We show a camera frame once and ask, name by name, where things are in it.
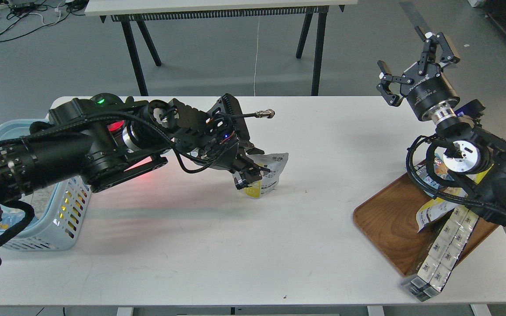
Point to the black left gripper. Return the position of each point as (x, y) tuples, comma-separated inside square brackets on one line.
[(219, 137)]

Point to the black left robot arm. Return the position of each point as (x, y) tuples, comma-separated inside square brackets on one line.
[(107, 141)]

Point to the yellow nut snack pouch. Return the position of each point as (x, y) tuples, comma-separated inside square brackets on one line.
[(437, 209), (276, 164)]

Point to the light blue plastic basket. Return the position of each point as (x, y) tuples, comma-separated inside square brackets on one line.
[(58, 229)]

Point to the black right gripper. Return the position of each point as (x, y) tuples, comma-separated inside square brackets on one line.
[(431, 94)]

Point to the blue snack bag in basket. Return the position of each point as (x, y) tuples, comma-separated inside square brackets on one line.
[(9, 219)]

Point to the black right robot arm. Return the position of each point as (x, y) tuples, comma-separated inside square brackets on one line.
[(461, 162)]

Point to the white boxed snack multipack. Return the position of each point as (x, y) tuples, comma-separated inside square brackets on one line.
[(440, 254)]

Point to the white snack bag in basket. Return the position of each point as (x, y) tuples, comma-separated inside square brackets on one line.
[(40, 200)]

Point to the white background table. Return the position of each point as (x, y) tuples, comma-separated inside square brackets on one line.
[(140, 11)]

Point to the brown wooden tray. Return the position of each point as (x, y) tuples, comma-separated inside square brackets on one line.
[(388, 220)]

